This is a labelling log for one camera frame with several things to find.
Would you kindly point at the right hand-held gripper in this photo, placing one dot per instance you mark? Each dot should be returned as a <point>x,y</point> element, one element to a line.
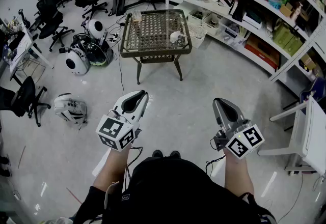
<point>245,141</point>

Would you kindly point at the white desk with tube legs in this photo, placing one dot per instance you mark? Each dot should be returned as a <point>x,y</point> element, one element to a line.
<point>310,136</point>

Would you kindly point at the white power strip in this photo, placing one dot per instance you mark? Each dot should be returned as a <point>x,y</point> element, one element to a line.
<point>115,37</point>

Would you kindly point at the white cotton swab container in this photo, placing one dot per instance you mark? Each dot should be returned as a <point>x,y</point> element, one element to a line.
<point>174,36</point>

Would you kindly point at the black soft backpack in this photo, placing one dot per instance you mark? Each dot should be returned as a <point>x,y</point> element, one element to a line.
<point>118,4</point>

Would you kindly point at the white woven floor basket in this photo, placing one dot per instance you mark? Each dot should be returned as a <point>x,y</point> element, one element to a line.
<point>197,33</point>

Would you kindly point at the white pod backpack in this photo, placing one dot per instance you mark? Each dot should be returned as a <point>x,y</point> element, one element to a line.
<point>76,61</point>
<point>96,28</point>

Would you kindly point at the person's black right shoe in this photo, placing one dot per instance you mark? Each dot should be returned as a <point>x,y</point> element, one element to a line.
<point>175,154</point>

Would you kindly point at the person's right forearm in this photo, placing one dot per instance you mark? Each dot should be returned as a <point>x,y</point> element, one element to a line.
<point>237,174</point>

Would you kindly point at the cluttered white desk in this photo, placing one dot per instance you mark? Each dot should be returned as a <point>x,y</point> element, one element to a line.
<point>21,47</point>

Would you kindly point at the small brown cardboard box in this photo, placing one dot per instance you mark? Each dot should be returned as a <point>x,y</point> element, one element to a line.
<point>286,10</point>

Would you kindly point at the person's black shoe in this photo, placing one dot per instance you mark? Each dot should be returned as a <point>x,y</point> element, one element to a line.
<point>157,153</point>
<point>175,154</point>

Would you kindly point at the blue chair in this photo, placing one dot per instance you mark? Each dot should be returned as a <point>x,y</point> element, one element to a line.
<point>314,90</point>

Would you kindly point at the green cardboard boxes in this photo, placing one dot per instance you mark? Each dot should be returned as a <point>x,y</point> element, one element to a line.
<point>286,38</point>

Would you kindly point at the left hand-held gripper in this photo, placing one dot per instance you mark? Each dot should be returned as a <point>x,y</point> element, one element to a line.
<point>114,127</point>

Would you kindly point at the white storage bin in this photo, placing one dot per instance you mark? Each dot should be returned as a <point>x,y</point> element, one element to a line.
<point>196,16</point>
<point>211,24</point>

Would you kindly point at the wicker glass-top side table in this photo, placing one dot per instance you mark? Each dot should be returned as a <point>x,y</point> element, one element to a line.
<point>152,50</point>

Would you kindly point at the white grey soft backpack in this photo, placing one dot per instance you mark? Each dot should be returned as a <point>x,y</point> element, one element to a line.
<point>71,111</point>

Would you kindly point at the white metal shelf rack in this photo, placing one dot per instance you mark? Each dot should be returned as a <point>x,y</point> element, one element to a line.
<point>267,39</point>

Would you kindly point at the clear storage bin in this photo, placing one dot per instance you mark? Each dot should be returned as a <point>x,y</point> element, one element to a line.
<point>231,35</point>

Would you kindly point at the person's black clothing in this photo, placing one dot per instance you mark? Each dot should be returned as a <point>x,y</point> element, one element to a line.
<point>178,192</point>

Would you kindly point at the person's left forearm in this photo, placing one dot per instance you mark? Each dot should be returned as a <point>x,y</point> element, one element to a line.
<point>113,167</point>

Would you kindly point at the red cardboard box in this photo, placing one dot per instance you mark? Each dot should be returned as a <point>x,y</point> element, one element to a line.
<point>262,51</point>

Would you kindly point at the clear plastic box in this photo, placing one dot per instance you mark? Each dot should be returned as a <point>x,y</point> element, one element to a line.
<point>136,16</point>

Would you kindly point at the black shoes by wall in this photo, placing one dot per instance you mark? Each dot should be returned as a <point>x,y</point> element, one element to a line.
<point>4,167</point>

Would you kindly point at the person's black left shoe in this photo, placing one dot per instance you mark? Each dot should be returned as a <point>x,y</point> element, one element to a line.
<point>157,153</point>

